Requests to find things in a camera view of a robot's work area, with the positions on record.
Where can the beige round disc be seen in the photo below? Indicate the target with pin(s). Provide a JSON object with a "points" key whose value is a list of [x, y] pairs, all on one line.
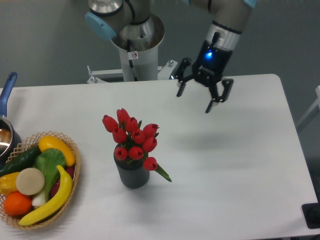
{"points": [[30, 181]]}

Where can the woven wicker basket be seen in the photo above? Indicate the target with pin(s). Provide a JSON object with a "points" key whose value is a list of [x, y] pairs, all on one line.
{"points": [[28, 143]]}

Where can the white furniture part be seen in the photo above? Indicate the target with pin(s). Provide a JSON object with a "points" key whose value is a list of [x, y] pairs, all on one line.
{"points": [[312, 111]]}

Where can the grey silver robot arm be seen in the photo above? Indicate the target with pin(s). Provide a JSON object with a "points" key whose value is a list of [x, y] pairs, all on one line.
{"points": [[137, 33]]}

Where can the black device at table edge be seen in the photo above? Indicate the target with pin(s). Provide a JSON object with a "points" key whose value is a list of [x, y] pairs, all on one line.
{"points": [[311, 212]]}

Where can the red tulip bouquet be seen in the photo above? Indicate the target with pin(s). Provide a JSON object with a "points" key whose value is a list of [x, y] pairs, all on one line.
{"points": [[134, 142]]}

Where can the yellow banana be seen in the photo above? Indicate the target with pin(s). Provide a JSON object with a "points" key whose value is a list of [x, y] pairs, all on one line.
{"points": [[54, 204]]}

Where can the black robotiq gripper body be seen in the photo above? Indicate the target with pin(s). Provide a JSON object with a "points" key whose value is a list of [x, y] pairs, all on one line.
{"points": [[210, 64]]}

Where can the green bok choy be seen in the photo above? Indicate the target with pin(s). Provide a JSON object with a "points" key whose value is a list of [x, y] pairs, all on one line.
{"points": [[47, 163]]}

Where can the blue handled saucepan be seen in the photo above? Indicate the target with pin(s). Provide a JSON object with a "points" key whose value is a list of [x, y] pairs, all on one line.
{"points": [[9, 138]]}

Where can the dark grey ribbed vase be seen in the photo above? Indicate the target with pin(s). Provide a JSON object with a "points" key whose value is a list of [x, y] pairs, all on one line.
{"points": [[133, 175]]}

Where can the purple red vegetable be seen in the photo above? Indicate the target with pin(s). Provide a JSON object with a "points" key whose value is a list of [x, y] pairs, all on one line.
{"points": [[70, 170]]}

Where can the yellow bell pepper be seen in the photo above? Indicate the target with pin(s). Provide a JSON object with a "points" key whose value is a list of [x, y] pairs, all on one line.
{"points": [[8, 183]]}

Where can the dark green cucumber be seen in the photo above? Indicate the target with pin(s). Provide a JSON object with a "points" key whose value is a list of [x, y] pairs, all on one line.
{"points": [[22, 161]]}

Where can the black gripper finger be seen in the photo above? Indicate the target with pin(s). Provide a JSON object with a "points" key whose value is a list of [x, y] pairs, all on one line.
{"points": [[215, 97], [179, 75]]}

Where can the orange fruit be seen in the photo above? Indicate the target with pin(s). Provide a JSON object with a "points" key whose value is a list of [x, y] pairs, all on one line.
{"points": [[17, 204]]}

